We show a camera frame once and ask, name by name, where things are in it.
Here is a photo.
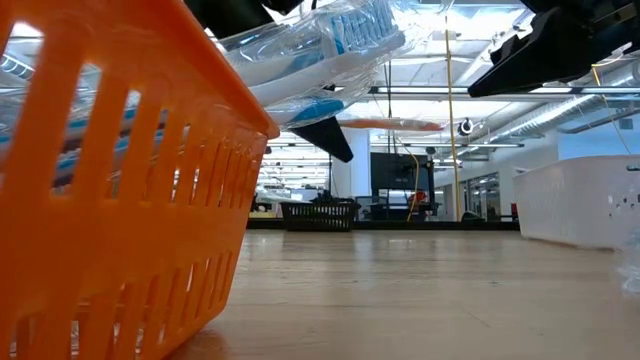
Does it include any orange toothbrush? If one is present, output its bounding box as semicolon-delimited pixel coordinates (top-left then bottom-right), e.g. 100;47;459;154
339;117;445;133

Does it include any white plastic basket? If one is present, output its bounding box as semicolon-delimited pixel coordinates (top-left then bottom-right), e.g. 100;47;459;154
512;154;640;251

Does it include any white round column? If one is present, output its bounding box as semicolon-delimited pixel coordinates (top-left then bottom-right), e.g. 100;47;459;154
332;127;372;199

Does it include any silver ventilation duct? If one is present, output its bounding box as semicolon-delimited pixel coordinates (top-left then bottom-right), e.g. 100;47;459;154
507;62;640;139

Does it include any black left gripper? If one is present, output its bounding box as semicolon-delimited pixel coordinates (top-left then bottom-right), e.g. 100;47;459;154
184;0;301;39

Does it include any black hanging cable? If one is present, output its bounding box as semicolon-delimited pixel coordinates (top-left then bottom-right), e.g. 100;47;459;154
382;59;401;151

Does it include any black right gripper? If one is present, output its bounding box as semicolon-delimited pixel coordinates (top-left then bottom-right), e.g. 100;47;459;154
467;0;640;99

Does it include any black plastic basket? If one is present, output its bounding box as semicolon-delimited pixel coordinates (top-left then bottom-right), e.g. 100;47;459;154
278;201;360;232

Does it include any black monitor on stand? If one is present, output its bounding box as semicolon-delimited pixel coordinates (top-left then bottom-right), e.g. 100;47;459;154
369;152;435;221

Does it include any yellow background cable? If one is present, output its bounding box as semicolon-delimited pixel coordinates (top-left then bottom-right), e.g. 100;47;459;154
397;142;421;222

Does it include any orange plastic basket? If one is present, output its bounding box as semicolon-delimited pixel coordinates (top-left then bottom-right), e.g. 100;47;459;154
0;0;281;360

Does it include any grey toothbrush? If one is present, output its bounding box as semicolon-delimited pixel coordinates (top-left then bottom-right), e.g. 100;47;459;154
617;234;640;296

